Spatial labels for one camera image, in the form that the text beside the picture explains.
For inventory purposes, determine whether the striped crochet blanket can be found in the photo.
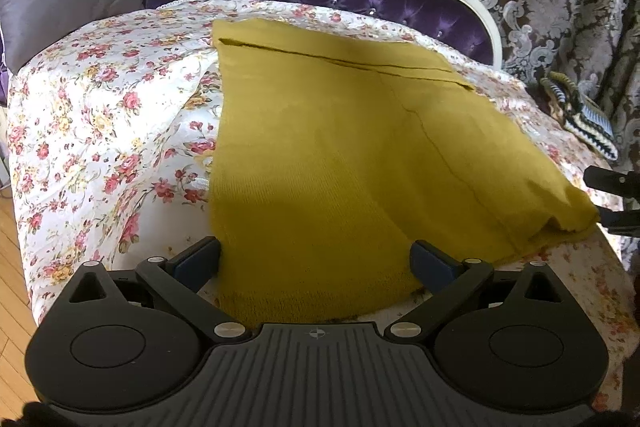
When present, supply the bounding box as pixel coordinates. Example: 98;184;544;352
538;72;618;162

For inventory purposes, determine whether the floral bedspread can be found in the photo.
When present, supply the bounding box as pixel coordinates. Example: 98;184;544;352
5;0;629;413

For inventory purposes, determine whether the mustard yellow knit sweater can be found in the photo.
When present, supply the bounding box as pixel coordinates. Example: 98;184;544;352
209;18;598;325

